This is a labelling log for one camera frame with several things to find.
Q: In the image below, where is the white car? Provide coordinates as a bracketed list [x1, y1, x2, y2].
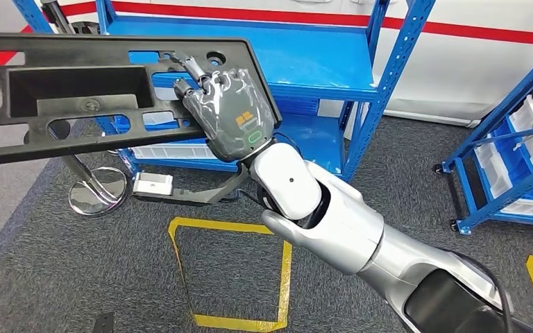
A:
[110, 0, 533, 128]

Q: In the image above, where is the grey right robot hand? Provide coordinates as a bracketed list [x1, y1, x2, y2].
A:
[169, 50, 280, 163]

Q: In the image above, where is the black robot foot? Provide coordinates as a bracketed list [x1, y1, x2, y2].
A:
[92, 312, 116, 333]

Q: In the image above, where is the blue metal shelf rack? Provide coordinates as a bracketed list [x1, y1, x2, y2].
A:
[11, 0, 437, 182]
[433, 39, 533, 236]

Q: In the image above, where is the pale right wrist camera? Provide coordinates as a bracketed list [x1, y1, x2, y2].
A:
[132, 172, 174, 196]

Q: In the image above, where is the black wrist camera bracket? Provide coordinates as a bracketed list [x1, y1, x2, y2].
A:
[130, 163, 251, 206]

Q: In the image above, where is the red barrier belt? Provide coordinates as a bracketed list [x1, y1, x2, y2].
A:
[0, 0, 533, 66]

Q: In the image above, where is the blue plastic bin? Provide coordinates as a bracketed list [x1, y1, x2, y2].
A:
[475, 117, 533, 203]

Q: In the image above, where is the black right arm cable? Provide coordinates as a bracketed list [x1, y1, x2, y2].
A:
[448, 250, 516, 333]

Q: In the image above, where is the black plastic frame part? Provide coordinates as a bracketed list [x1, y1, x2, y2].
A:
[0, 32, 282, 169]

